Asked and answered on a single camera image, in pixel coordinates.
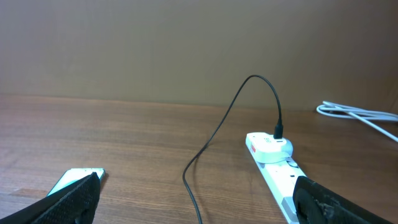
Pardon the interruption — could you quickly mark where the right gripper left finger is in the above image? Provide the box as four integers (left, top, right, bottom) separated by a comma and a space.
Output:
1, 172, 101, 224

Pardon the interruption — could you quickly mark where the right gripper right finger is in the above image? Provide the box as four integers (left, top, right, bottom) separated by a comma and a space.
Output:
293, 176, 392, 224

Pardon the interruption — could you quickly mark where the turquoise screen smartphone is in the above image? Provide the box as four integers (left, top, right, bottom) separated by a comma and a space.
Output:
47, 168, 106, 196

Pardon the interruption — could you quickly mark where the black USB charging cable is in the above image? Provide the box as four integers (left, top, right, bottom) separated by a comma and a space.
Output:
182, 74, 284, 224

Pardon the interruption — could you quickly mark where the white USB charger plug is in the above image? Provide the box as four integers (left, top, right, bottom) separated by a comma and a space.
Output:
246, 132, 293, 164

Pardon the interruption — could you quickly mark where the white power strip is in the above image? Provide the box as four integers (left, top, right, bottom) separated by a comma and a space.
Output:
255, 157, 305, 224

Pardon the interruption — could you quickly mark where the white cables top right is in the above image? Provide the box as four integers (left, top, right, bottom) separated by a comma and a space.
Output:
316, 100, 398, 123

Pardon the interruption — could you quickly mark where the white power strip cord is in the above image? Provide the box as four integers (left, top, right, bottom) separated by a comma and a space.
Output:
345, 110, 398, 143

